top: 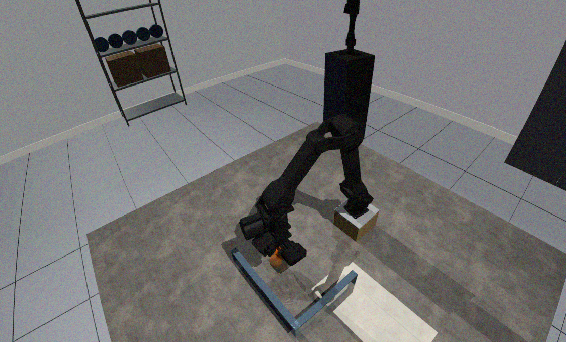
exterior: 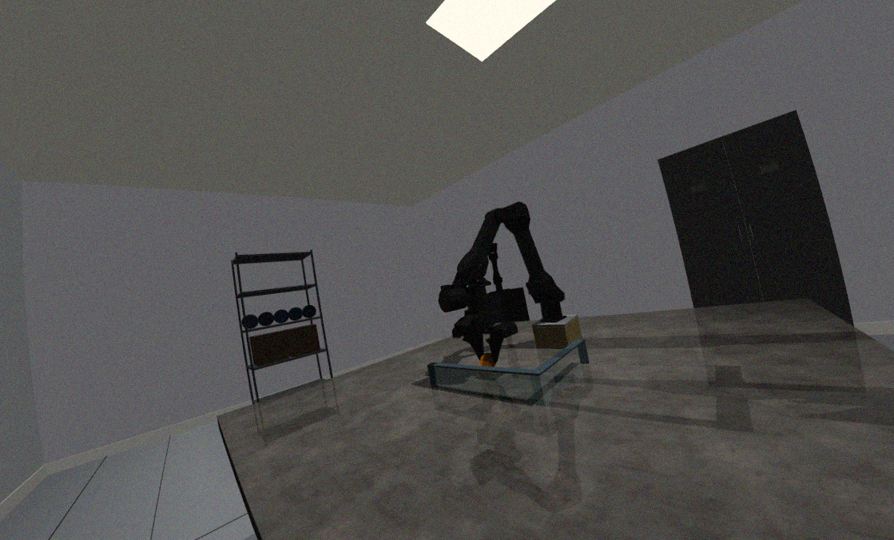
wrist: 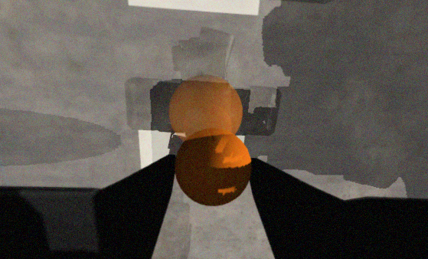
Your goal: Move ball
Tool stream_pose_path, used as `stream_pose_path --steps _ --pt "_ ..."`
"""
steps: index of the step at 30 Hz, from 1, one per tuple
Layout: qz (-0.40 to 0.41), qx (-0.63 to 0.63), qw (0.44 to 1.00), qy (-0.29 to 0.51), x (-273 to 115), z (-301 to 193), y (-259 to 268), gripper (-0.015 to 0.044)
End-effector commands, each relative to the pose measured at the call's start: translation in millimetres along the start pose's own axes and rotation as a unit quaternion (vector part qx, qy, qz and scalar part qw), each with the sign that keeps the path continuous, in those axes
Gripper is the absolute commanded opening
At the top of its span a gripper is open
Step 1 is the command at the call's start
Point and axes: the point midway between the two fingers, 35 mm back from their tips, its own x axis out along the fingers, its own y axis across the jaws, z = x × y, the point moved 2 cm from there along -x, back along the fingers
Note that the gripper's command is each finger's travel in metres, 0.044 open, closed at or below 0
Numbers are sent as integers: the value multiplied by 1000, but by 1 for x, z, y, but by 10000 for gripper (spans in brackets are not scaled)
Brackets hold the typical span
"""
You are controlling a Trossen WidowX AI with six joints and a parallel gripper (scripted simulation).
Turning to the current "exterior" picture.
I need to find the blue flat bar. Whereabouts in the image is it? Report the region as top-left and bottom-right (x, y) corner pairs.
(427, 339), (585, 375)

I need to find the clear low l-shaped wall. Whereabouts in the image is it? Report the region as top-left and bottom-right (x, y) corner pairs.
(428, 341), (589, 406)

